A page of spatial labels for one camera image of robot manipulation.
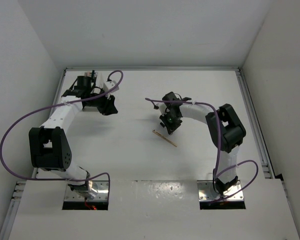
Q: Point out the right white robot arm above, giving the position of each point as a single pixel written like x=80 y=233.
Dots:
x=226 y=131

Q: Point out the metal base plate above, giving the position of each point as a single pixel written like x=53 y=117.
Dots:
x=93 y=191
x=206 y=192

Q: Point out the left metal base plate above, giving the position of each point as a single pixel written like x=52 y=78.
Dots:
x=93 y=191

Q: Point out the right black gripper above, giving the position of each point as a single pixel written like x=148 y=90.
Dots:
x=172 y=128

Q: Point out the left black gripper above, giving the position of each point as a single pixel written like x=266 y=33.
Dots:
x=107 y=107

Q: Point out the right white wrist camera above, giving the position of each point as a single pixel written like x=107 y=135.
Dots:
x=162 y=108

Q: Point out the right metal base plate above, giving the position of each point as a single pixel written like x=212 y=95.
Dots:
x=206 y=192

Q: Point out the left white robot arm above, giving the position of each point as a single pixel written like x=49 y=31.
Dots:
x=49 y=148

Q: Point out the gold makeup pencil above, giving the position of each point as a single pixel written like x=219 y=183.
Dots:
x=164 y=138

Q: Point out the white slotted organizer box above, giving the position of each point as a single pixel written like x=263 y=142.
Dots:
x=90 y=90

